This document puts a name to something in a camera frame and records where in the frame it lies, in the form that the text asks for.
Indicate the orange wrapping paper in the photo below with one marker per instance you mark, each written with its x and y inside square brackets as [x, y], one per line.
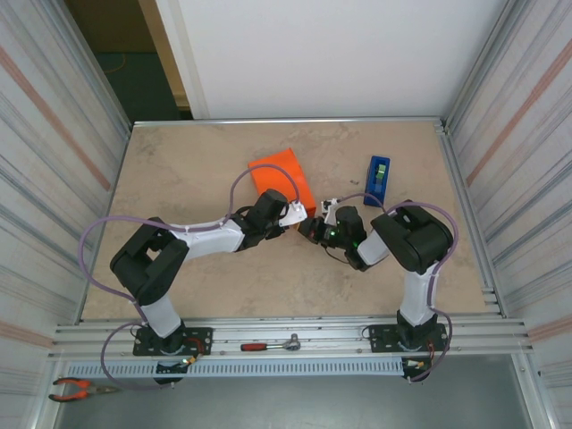
[272, 183]

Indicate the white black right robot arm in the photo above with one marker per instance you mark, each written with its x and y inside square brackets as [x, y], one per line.
[415, 237]

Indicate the blue tape dispenser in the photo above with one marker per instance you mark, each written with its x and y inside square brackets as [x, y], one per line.
[379, 179]

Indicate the black connector module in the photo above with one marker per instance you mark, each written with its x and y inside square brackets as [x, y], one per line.
[167, 368]
[411, 366]

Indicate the corrugated translucent side panel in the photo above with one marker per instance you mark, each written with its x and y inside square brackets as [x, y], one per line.
[536, 179]
[44, 179]

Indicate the aluminium table frame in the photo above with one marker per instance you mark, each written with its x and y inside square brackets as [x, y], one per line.
[313, 328]

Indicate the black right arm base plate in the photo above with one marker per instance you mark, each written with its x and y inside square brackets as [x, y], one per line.
[380, 333]

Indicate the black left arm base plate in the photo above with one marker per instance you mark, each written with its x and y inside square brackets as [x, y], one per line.
[201, 333]

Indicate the white door frame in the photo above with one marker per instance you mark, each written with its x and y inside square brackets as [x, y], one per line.
[181, 53]

